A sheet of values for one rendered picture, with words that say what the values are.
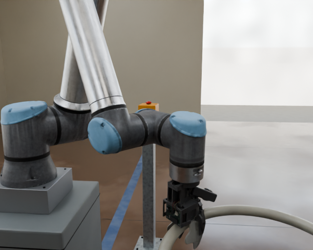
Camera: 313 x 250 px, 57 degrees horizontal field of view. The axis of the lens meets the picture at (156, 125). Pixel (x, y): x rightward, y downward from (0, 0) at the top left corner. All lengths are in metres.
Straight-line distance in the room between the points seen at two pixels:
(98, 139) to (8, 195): 0.50
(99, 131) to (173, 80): 6.22
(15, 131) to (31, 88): 6.77
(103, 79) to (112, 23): 6.40
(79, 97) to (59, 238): 0.47
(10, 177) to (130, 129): 0.53
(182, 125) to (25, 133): 0.56
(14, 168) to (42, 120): 0.18
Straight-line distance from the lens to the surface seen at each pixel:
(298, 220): 0.93
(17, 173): 1.08
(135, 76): 6.94
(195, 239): 0.85
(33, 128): 1.05
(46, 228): 1.00
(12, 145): 1.07
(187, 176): 0.73
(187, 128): 0.68
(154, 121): 0.75
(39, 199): 1.06
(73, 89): 1.07
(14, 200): 1.11
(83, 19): 0.78
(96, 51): 0.74
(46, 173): 1.09
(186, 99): 6.90
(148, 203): 2.15
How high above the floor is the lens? 1.34
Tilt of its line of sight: 12 degrees down
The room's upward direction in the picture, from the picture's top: straight up
